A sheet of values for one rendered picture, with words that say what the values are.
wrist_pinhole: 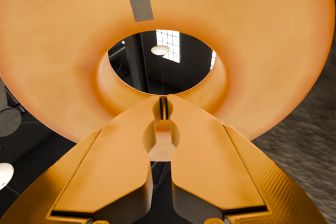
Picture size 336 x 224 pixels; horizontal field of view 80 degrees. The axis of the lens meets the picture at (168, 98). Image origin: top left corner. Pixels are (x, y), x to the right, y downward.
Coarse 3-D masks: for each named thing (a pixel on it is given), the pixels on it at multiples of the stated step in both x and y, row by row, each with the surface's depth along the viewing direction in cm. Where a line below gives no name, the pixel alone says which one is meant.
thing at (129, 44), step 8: (128, 40) 441; (136, 40) 468; (128, 48) 458; (136, 48) 478; (128, 56) 477; (136, 56) 489; (136, 64) 501; (144, 64) 510; (136, 72) 498; (144, 72) 531; (136, 80) 520; (144, 80) 553; (136, 88) 544; (144, 88) 572
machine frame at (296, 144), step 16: (320, 80) 36; (320, 96) 38; (304, 112) 41; (320, 112) 39; (272, 128) 49; (288, 128) 46; (304, 128) 44; (320, 128) 41; (256, 144) 55; (272, 144) 52; (288, 144) 49; (304, 144) 46; (320, 144) 44; (272, 160) 55; (288, 160) 52; (304, 160) 49; (320, 160) 46; (304, 176) 52; (320, 176) 49; (320, 192) 52; (320, 208) 56
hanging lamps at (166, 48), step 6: (156, 48) 674; (162, 48) 676; (168, 48) 662; (156, 54) 636; (162, 54) 634; (0, 156) 758; (0, 168) 387; (6, 168) 387; (12, 168) 380; (0, 174) 387; (6, 174) 387; (12, 174) 371; (0, 180) 373; (6, 180) 385; (0, 186) 380; (6, 186) 391
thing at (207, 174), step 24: (168, 96) 12; (168, 120) 12; (192, 120) 10; (216, 120) 10; (192, 144) 8; (216, 144) 8; (192, 168) 7; (216, 168) 7; (240, 168) 7; (192, 192) 6; (216, 192) 6; (240, 192) 6; (192, 216) 7; (216, 216) 6
